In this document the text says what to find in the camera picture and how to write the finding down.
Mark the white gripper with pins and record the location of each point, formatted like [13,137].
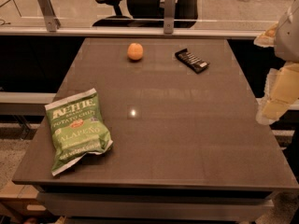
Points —
[288,36]

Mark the green jalapeno chip bag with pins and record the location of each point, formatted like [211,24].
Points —
[77,129]

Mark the black rxbar chocolate bar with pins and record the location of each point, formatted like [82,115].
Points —
[191,61]

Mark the orange fruit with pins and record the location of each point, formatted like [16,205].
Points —
[135,51]

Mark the black office chair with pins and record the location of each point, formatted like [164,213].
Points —
[149,13]

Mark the glass partition panel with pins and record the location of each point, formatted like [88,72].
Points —
[200,14]

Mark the wooden drawer cabinet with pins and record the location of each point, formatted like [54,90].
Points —
[20,203]

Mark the middle metal glass bracket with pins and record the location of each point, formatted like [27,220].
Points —
[169,15]

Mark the metal glass bracket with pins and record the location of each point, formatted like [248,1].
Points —
[51,21]
[169,15]

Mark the left metal glass bracket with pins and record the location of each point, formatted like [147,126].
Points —
[51,21]

